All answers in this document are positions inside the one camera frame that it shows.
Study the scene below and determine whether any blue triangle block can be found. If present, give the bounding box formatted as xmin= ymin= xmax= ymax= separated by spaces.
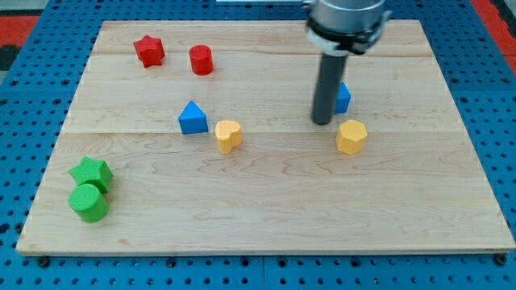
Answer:
xmin=178 ymin=101 xmax=209 ymax=135

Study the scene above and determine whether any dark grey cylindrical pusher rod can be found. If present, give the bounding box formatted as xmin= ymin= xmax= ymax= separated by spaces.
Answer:
xmin=311 ymin=53 xmax=347 ymax=126

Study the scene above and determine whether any blue cube block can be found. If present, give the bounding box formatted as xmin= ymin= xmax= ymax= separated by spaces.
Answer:
xmin=334 ymin=82 xmax=352 ymax=114

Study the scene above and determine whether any yellow heart block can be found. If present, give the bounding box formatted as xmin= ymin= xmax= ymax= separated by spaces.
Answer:
xmin=215 ymin=120 xmax=243 ymax=154

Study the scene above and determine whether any green cylinder block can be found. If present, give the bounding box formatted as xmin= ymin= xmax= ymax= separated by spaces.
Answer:
xmin=69 ymin=184 xmax=109 ymax=223

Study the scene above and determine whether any wooden board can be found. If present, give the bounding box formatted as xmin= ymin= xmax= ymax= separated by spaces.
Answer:
xmin=16 ymin=20 xmax=515 ymax=257

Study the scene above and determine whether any yellow hexagon block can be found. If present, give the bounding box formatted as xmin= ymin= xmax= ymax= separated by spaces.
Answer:
xmin=335 ymin=119 xmax=368 ymax=155

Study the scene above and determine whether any green star block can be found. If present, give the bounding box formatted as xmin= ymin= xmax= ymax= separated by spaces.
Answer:
xmin=69 ymin=156 xmax=113 ymax=193

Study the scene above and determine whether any red star block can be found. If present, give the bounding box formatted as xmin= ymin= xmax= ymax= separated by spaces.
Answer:
xmin=133 ymin=35 xmax=165 ymax=68

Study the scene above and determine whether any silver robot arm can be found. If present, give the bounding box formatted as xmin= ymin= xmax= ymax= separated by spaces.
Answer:
xmin=306 ymin=0 xmax=392 ymax=125

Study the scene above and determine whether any red cylinder block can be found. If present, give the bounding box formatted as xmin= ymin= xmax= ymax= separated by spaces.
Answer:
xmin=189 ymin=44 xmax=214 ymax=76

